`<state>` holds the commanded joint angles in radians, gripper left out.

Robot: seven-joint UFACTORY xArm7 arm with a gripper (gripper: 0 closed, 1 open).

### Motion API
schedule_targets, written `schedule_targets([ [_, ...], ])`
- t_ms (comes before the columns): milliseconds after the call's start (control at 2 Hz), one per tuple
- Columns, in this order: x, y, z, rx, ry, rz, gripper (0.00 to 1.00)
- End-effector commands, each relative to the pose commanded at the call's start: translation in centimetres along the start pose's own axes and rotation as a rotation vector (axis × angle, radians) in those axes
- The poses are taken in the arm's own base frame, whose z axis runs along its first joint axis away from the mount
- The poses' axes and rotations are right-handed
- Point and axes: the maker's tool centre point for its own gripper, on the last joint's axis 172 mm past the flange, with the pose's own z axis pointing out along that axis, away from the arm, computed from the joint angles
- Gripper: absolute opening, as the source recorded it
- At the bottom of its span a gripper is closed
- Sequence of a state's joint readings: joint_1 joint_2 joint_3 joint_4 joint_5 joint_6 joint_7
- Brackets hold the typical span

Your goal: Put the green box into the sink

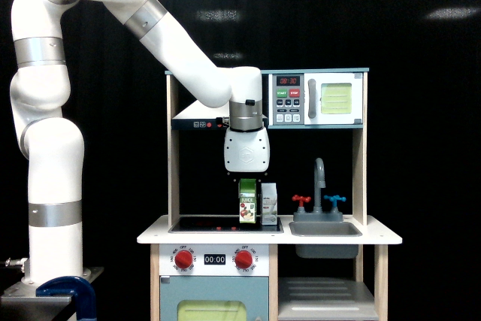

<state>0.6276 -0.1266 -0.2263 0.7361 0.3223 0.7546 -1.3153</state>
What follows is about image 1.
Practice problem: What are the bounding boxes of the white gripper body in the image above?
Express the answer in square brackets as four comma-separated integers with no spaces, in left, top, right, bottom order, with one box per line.
[224,127,270,172]

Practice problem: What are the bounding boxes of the green juice carton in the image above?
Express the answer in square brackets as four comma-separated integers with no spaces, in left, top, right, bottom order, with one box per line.
[238,178,257,223]

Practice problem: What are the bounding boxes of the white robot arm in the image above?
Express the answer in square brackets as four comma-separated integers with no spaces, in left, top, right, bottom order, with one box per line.
[10,0,269,286]

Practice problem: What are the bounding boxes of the grey toy sink basin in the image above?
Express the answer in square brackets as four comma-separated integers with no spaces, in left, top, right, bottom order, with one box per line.
[289,222,362,259]

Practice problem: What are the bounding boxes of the white milk carton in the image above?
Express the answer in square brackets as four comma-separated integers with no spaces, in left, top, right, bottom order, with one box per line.
[261,183,277,226]

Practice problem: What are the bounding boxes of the grey range hood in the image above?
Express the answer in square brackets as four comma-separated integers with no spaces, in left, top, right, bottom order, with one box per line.
[171,100,265,132]

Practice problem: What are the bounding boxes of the grey toy faucet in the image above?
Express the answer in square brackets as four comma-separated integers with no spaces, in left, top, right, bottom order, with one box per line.
[293,158,343,223]

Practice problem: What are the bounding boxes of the black toy stovetop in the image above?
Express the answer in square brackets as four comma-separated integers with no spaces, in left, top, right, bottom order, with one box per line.
[169,216,283,234]

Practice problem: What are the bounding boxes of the toy microwave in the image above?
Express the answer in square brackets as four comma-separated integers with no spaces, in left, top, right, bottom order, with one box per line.
[267,68,368,129]

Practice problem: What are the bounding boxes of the right red oven knob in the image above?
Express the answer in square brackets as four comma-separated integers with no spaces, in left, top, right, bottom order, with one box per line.
[234,250,253,270]

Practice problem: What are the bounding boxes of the red oven knob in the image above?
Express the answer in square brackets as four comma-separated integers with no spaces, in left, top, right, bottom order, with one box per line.
[234,250,253,270]
[174,250,194,270]

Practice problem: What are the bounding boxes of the left red oven knob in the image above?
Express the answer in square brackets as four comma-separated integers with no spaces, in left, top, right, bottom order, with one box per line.
[174,250,194,270]

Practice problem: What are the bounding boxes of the grey lower shelf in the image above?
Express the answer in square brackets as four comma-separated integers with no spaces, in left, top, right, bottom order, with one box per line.
[278,277,379,320]

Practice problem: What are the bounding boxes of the teal oven door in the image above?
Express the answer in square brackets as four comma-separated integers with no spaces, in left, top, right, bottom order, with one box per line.
[160,276,269,320]

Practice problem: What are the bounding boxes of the blue clamp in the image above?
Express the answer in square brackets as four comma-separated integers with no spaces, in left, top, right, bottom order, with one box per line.
[35,276,97,321]

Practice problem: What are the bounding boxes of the black backdrop curtain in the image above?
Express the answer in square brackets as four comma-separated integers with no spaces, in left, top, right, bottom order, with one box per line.
[0,0,481,321]

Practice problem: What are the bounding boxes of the red tap handle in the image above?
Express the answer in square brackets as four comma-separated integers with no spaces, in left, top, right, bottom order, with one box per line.
[292,195,311,213]

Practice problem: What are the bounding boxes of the blue tap handle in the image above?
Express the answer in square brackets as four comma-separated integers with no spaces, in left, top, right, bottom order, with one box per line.
[323,195,346,213]

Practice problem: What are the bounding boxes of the wooden toy kitchen frame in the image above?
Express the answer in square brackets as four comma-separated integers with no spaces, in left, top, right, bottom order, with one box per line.
[138,70,402,320]

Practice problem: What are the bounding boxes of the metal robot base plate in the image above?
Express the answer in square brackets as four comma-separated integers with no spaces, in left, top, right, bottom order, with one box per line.
[1,267,104,320]

